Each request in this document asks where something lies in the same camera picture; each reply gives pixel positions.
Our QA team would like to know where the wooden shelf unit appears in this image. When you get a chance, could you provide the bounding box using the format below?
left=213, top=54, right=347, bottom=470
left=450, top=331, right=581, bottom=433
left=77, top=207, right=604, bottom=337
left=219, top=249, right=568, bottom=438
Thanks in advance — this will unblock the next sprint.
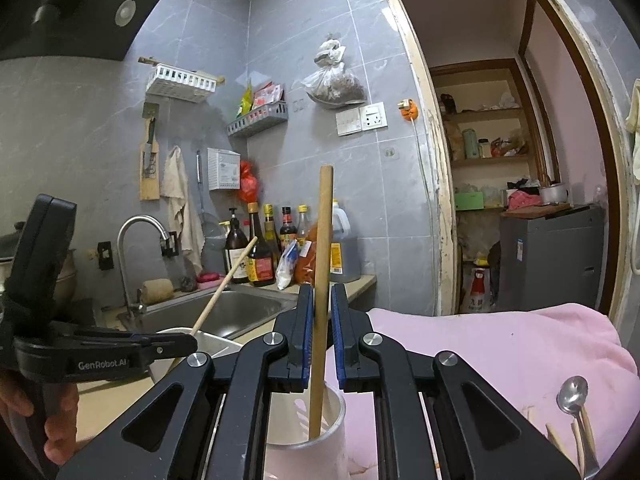
left=429, top=59, right=552, bottom=212

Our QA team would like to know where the wooden cutting board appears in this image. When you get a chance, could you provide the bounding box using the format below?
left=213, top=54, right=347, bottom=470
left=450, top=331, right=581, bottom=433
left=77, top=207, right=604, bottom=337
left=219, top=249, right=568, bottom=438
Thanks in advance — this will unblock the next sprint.
left=501, top=203, right=572, bottom=217

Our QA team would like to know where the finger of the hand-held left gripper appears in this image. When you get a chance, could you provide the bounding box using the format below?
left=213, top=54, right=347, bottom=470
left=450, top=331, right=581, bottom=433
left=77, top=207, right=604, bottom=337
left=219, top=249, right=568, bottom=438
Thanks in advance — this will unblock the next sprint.
left=120, top=332, right=199, bottom=371

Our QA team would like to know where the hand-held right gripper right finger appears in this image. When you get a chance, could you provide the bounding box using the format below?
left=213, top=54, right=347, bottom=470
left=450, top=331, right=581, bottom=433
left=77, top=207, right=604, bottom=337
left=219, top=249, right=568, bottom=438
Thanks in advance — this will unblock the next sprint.
left=331, top=284, right=583, bottom=480

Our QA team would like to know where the white wall basket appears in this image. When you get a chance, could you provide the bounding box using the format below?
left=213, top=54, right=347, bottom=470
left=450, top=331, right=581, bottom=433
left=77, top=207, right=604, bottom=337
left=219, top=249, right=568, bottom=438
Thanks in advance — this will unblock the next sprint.
left=146, top=62, right=218, bottom=104

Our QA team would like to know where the wooden door frame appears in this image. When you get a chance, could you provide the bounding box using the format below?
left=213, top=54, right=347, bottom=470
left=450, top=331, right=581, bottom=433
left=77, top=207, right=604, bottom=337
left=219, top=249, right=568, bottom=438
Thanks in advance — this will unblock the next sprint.
left=379, top=0, right=640, bottom=322

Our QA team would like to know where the pale pink utensil holder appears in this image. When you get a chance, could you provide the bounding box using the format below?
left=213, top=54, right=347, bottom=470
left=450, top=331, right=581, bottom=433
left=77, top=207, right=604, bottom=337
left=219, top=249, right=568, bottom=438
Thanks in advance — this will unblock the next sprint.
left=262, top=382, right=347, bottom=480

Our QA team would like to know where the wooden chopstick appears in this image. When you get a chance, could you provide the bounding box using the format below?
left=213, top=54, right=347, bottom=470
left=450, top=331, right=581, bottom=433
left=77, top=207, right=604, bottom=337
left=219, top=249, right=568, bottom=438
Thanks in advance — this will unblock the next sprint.
left=308, top=165, right=335, bottom=442
left=190, top=236, right=259, bottom=335
left=580, top=405, right=599, bottom=467
left=572, top=420, right=586, bottom=472
left=545, top=424, right=567, bottom=462

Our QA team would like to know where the white red sack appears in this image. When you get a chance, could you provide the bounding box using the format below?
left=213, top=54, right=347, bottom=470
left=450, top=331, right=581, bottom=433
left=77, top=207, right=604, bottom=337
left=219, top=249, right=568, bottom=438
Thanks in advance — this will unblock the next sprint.
left=459, top=267, right=494, bottom=314

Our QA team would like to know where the clear bag of dried goods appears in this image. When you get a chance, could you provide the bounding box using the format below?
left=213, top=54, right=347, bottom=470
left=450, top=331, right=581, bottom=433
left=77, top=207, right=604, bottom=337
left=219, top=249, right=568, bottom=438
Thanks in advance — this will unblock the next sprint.
left=302, top=34, right=367, bottom=110

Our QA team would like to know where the large oil jug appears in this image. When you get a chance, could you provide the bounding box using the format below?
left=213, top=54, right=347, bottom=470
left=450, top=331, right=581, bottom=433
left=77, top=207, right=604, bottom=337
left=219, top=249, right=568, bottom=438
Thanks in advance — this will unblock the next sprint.
left=327, top=199, right=362, bottom=284

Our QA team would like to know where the dark pump bottle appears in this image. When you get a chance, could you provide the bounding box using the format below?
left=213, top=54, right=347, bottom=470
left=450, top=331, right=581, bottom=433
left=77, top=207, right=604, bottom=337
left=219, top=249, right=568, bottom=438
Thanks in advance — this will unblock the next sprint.
left=224, top=208, right=250, bottom=284

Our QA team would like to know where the metal faucet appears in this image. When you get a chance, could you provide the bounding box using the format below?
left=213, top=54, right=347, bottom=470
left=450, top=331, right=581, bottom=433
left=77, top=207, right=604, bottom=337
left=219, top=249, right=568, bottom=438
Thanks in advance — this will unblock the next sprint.
left=117, top=214, right=173, bottom=319

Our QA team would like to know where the white wall switch socket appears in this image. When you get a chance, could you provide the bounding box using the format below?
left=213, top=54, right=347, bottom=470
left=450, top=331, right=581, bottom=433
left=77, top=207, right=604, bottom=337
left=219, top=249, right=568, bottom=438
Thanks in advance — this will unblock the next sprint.
left=335, top=102, right=387, bottom=137

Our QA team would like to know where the yellow cap sauce bottle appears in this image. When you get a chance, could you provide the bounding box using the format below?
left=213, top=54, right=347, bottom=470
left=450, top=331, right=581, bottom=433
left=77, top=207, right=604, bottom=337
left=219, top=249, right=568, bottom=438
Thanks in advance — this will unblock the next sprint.
left=263, top=203, right=282, bottom=257

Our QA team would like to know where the red cloth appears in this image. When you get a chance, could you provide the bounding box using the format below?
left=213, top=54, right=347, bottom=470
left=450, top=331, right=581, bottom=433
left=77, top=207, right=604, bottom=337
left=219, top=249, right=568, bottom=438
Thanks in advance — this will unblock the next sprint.
left=507, top=189, right=542, bottom=210

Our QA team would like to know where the red label dark bottle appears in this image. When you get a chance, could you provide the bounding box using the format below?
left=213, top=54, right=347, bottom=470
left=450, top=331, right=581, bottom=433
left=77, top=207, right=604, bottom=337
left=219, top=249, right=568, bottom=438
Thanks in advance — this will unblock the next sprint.
left=279, top=206, right=299, bottom=252

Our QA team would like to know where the steel sink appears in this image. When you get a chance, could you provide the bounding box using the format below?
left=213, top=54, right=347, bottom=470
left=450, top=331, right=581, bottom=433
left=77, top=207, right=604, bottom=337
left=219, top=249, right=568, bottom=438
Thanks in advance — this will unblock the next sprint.
left=117, top=284, right=299, bottom=342

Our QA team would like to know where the green box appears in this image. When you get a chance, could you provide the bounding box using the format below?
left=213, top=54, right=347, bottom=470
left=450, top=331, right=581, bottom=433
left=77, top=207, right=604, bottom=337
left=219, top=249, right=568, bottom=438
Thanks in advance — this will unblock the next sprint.
left=453, top=190, right=485, bottom=210

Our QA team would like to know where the small white plastic bag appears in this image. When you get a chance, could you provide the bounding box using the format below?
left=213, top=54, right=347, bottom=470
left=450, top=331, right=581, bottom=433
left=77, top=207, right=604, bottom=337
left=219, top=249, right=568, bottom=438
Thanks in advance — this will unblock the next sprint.
left=276, top=240, right=301, bottom=291

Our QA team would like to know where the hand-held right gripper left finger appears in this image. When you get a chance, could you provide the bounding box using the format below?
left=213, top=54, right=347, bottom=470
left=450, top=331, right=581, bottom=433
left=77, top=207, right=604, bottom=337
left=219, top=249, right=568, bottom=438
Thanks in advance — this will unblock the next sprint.
left=55, top=284, right=316, bottom=480

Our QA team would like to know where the grey cabinet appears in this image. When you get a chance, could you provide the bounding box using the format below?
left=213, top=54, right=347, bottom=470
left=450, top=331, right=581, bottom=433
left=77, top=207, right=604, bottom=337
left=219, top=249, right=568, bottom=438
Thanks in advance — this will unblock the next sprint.
left=498, top=204, right=606, bottom=312

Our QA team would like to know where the metal spoon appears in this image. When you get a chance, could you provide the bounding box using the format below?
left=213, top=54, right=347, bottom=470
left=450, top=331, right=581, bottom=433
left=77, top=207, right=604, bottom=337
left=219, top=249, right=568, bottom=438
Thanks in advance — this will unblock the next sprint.
left=556, top=375, right=601, bottom=478

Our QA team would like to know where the metal skimmer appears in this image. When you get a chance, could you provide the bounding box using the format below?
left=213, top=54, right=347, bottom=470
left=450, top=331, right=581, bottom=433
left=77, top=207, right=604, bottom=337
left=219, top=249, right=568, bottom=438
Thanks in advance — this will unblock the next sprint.
left=196, top=150, right=227, bottom=252

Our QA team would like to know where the black range hood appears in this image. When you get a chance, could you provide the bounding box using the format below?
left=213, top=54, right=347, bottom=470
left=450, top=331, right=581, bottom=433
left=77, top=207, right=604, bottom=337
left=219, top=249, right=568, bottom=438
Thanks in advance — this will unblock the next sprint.
left=0, top=0, right=175, bottom=62

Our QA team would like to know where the red plastic bag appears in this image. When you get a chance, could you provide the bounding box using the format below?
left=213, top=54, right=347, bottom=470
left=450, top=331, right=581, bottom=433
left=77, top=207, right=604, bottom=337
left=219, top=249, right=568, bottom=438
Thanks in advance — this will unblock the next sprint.
left=237, top=160, right=264, bottom=204

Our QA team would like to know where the wooden rolling pin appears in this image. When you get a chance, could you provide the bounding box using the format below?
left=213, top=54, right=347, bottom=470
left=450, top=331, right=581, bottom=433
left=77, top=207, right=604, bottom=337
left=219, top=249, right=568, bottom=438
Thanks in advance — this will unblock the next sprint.
left=138, top=56, right=225, bottom=83

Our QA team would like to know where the red packet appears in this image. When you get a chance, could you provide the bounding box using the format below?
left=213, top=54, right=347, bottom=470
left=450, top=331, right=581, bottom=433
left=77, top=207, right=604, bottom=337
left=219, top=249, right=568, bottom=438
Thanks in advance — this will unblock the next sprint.
left=253, top=83, right=285, bottom=110

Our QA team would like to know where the white wall box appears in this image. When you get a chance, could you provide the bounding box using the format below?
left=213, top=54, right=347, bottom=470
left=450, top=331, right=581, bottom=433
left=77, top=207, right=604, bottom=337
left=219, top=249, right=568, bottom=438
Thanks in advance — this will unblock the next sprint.
left=207, top=147, right=242, bottom=191

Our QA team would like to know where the metal pot with lid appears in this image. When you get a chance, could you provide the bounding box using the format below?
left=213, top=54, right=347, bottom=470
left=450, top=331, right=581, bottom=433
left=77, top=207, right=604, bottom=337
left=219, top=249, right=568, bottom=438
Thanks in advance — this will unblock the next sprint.
left=0, top=221, right=27, bottom=264

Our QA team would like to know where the orange chili powder bag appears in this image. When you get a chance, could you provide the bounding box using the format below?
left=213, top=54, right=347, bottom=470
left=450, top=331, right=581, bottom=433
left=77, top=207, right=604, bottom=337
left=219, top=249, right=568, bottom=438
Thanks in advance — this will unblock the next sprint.
left=294, top=222, right=322, bottom=284

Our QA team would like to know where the loofah sponge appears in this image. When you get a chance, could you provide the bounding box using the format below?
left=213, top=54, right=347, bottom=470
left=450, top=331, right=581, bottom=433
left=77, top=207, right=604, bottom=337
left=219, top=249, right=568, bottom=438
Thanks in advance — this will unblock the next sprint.
left=137, top=278, right=175, bottom=306

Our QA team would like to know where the kitchen knife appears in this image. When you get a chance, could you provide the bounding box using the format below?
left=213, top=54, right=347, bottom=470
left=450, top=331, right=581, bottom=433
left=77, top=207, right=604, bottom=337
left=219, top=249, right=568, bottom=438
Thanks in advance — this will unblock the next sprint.
left=143, top=102, right=162, bottom=181

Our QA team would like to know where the pink cloth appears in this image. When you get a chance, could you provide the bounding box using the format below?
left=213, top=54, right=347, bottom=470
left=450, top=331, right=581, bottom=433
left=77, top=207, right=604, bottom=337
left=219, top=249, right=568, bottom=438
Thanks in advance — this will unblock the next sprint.
left=345, top=302, right=638, bottom=480

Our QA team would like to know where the person's left hand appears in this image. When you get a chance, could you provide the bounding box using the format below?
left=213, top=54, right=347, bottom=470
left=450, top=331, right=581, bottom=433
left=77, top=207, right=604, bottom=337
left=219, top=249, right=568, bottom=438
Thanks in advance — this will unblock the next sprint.
left=0, top=374, right=80, bottom=463

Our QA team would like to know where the small metal pot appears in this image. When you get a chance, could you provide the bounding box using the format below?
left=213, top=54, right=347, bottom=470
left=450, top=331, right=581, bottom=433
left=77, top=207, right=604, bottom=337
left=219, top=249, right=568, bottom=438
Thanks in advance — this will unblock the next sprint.
left=538, top=182, right=571, bottom=206

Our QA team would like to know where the grey wall basket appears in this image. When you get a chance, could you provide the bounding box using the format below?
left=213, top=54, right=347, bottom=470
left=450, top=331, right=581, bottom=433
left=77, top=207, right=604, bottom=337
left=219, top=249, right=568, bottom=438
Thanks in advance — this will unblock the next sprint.
left=227, top=102, right=290, bottom=137

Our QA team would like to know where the beige hanging towel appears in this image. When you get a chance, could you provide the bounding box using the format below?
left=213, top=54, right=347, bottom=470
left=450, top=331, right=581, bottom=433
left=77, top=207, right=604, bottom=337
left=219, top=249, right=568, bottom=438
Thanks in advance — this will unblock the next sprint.
left=160, top=145, right=206, bottom=269

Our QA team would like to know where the yellow packet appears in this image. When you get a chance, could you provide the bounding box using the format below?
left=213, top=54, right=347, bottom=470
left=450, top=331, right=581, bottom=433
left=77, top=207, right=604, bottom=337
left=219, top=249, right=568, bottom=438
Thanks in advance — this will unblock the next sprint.
left=236, top=80, right=254, bottom=118

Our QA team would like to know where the dark soy sauce bottle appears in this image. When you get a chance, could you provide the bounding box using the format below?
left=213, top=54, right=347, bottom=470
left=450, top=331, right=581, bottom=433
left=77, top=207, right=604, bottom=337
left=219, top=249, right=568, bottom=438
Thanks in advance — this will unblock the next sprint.
left=247, top=203, right=277, bottom=288

